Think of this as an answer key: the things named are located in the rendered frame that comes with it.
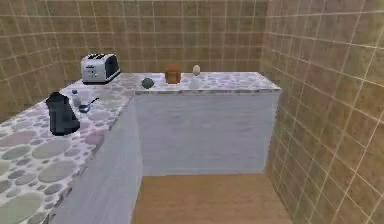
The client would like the white pebble-top kitchen counter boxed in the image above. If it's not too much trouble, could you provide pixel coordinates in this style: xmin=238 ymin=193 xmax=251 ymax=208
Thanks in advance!
xmin=0 ymin=71 xmax=282 ymax=224

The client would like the brown bread loaf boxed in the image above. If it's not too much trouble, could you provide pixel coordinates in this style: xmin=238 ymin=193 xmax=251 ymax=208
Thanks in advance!
xmin=164 ymin=63 xmax=182 ymax=85

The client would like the clear salt shaker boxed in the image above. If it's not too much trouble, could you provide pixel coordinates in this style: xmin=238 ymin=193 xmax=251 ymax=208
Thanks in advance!
xmin=71 ymin=89 xmax=83 ymax=108

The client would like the silver toaster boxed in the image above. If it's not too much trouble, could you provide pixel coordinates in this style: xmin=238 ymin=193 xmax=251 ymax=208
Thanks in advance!
xmin=80 ymin=53 xmax=121 ymax=86

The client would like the dark metal ladle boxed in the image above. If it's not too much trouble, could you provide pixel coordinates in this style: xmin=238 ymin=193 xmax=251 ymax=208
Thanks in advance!
xmin=78 ymin=97 xmax=100 ymax=114

